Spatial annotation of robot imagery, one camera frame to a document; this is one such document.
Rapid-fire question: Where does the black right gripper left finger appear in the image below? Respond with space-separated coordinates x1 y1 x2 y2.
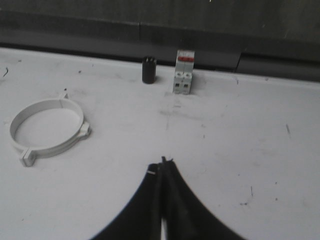
93 163 162 240

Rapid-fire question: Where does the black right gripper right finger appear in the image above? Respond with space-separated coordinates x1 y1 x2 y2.
161 156 244 240

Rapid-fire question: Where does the white half pipe clamp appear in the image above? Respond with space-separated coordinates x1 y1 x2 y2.
9 99 68 167
34 92 91 162

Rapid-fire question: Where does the dark brown cylinder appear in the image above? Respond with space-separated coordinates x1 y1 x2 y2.
142 56 157 84

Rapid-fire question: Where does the white circuit breaker red switch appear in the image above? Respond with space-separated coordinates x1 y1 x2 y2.
172 49 195 95

